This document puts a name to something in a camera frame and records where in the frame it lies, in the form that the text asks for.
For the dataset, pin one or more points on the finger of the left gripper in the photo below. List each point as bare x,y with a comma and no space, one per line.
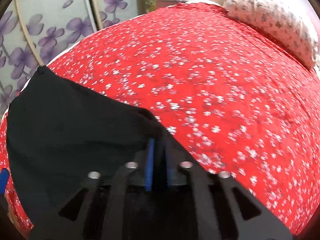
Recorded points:
4,178

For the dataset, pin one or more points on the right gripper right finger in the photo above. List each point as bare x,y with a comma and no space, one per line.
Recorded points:
221,207

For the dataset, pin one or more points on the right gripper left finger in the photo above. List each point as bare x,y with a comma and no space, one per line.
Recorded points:
96,210

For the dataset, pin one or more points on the black pants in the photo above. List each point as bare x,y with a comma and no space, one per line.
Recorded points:
58,132

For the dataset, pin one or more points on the red floral bedspread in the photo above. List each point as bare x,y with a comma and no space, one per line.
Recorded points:
232,98

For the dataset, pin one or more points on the purple flower wardrobe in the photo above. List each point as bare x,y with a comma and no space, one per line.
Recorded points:
33,32

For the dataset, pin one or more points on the pink bedside table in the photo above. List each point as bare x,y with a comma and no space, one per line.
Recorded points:
170,1

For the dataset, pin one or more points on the floral white pillow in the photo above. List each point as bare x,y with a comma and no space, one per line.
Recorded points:
294,23

